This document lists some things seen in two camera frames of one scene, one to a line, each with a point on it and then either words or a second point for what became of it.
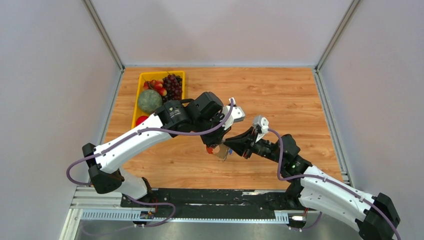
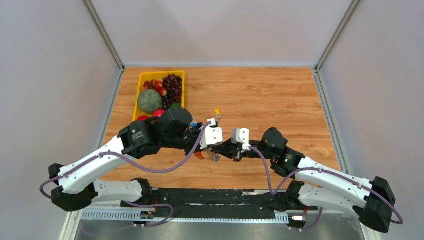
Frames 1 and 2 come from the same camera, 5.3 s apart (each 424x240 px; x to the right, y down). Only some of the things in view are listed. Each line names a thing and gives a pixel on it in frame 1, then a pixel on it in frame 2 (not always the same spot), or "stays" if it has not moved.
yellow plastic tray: [147, 76] stays
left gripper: [217, 138] to [198, 132]
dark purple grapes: [173, 84] stays
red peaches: [156, 84] stays
